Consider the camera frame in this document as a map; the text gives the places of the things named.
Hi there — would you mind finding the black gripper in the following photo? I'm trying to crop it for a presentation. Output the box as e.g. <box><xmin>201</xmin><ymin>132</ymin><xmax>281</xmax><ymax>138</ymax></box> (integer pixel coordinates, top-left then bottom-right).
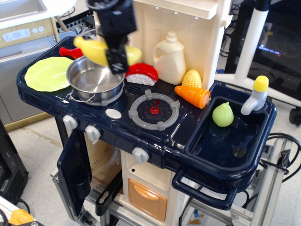
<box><xmin>95</xmin><ymin>0</ymin><xmax>137</xmax><ymax>74</ymax></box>

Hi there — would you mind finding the yellow toy banana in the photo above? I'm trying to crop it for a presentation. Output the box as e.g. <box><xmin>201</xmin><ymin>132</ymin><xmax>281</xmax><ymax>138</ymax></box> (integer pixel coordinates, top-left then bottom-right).
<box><xmin>73</xmin><ymin>36</ymin><xmax>143</xmax><ymax>66</ymax></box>

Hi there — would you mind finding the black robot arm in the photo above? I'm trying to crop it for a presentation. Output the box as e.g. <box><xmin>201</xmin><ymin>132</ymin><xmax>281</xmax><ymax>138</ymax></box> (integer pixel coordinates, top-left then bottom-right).
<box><xmin>87</xmin><ymin>0</ymin><xmax>137</xmax><ymax>74</ymax></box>

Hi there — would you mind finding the stainless steel pot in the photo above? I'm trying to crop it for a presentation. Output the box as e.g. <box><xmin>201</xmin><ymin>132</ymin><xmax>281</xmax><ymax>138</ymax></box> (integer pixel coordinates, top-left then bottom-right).
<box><xmin>66</xmin><ymin>56</ymin><xmax>125</xmax><ymax>106</ymax></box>

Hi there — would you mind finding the red white toy sushi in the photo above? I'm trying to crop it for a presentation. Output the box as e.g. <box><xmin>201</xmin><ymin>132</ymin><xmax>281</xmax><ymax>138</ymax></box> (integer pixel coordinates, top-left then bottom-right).
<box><xmin>125</xmin><ymin>63</ymin><xmax>158</xmax><ymax>86</ymax></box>

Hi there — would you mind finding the red toy ketchup bottle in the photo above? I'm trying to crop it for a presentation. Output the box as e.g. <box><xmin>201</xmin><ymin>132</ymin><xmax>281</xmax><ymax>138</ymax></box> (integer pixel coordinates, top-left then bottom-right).
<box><xmin>59</xmin><ymin>47</ymin><xmax>84</xmax><ymax>59</ymax></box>

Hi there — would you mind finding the cream toy detergent jug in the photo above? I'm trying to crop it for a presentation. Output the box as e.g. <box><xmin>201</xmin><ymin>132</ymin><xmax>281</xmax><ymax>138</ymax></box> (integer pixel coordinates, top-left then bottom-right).
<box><xmin>153</xmin><ymin>31</ymin><xmax>186</xmax><ymax>85</ymax></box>

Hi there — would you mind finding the grey oval button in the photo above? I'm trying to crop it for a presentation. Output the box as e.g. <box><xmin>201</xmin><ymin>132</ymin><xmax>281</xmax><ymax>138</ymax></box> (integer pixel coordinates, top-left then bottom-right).
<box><xmin>105</xmin><ymin>108</ymin><xmax>122</xmax><ymax>120</ymax></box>

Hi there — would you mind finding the grey right stove burner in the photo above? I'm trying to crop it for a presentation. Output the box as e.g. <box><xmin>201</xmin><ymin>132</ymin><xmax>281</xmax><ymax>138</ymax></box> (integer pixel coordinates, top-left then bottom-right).
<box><xmin>128</xmin><ymin>89</ymin><xmax>180</xmax><ymax>131</ymax></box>

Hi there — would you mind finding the light green toy plate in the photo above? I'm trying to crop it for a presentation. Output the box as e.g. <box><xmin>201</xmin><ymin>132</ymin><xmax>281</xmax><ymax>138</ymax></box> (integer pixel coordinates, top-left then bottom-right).
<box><xmin>24</xmin><ymin>56</ymin><xmax>73</xmax><ymax>92</ymax></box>

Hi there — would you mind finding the yellow toy corn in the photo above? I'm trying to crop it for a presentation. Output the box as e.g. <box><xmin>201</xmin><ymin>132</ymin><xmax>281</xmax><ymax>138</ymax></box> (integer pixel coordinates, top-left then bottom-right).
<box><xmin>182</xmin><ymin>69</ymin><xmax>202</xmax><ymax>88</ymax></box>

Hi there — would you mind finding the grey middle stove knob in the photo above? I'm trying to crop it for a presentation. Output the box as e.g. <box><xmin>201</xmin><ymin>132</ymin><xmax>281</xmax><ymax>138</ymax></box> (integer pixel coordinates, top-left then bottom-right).
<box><xmin>85</xmin><ymin>125</ymin><xmax>101</xmax><ymax>145</ymax></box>

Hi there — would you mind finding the grey stove knob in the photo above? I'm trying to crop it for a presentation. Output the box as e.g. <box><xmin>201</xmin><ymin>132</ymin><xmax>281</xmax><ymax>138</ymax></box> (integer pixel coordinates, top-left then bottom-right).
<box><xmin>85</xmin><ymin>125</ymin><xmax>101</xmax><ymax>145</ymax></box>
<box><xmin>63</xmin><ymin>115</ymin><xmax>78</xmax><ymax>131</ymax></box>
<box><xmin>132</xmin><ymin>147</ymin><xmax>149</xmax><ymax>164</ymax></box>

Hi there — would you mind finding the grey left stove knob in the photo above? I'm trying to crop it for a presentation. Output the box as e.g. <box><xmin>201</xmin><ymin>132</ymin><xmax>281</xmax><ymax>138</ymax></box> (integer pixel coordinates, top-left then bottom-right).
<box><xmin>63</xmin><ymin>115</ymin><xmax>78</xmax><ymax>131</ymax></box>

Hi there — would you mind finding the cream toy kitchen cabinet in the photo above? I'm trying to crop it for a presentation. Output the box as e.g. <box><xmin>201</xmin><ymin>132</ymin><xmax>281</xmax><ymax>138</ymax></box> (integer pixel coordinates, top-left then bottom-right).
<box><xmin>126</xmin><ymin>0</ymin><xmax>232</xmax><ymax>89</ymax></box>

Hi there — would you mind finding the orange toy carrot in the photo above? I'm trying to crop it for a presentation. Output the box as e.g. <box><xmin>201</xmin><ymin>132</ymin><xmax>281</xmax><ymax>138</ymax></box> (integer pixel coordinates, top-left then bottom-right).
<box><xmin>174</xmin><ymin>86</ymin><xmax>210</xmax><ymax>109</ymax></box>

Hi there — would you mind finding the grey appliance with display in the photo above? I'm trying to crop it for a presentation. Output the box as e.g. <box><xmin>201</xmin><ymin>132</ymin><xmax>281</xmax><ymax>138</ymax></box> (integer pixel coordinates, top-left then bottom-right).
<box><xmin>0</xmin><ymin>0</ymin><xmax>59</xmax><ymax>125</ymax></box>

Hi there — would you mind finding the grey right stove knob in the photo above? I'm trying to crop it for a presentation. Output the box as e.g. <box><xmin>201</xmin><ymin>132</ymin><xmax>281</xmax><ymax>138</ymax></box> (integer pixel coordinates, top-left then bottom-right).
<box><xmin>132</xmin><ymin>147</ymin><xmax>149</xmax><ymax>164</ymax></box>

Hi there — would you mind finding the navy open oven door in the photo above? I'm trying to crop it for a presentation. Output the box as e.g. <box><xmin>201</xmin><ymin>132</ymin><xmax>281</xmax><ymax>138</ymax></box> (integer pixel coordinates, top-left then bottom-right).
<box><xmin>57</xmin><ymin>129</ymin><xmax>92</xmax><ymax>217</ymax></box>

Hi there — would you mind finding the green toy pear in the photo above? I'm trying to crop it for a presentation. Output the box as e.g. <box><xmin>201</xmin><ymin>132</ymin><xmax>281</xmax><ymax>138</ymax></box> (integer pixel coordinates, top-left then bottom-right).
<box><xmin>212</xmin><ymin>102</ymin><xmax>234</xmax><ymax>128</ymax></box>

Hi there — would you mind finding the navy toy kitchen counter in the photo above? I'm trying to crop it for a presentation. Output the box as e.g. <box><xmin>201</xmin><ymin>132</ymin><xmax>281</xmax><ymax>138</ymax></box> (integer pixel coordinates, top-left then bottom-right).
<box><xmin>16</xmin><ymin>35</ymin><xmax>277</xmax><ymax>189</ymax></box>

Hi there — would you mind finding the grey yellow toy faucet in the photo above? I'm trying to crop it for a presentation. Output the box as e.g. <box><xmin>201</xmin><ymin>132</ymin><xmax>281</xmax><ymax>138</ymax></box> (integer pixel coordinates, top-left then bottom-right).
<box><xmin>241</xmin><ymin>75</ymin><xmax>269</xmax><ymax>115</ymax></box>

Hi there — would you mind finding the orange toy drawer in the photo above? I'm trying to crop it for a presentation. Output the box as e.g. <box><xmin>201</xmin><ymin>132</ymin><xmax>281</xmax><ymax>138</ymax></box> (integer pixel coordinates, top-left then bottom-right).
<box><xmin>128</xmin><ymin>179</ymin><xmax>167</xmax><ymax>222</ymax></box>

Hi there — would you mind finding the black computer case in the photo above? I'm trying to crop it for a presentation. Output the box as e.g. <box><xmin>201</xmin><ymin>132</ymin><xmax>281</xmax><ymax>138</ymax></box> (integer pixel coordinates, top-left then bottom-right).
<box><xmin>0</xmin><ymin>123</ymin><xmax>29</xmax><ymax>204</ymax></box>

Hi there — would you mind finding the black caster wheel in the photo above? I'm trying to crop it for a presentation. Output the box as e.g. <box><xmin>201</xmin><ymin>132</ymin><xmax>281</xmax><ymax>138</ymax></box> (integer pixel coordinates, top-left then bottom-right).
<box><xmin>289</xmin><ymin>107</ymin><xmax>301</xmax><ymax>126</ymax></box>

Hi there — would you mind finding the yellow object bottom left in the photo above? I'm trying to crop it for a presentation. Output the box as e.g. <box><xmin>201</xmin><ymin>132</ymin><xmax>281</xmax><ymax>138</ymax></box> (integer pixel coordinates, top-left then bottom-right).
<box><xmin>8</xmin><ymin>209</ymin><xmax>34</xmax><ymax>226</ymax></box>

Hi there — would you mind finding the navy towel bar handle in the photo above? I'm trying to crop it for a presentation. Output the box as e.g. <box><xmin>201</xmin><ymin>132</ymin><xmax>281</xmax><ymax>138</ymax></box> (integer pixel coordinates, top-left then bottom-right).
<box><xmin>171</xmin><ymin>164</ymin><xmax>238</xmax><ymax>211</ymax></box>

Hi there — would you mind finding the black power cable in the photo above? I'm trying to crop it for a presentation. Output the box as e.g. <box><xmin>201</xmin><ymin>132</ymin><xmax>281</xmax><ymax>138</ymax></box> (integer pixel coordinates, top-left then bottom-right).
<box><xmin>258</xmin><ymin>132</ymin><xmax>301</xmax><ymax>182</ymax></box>

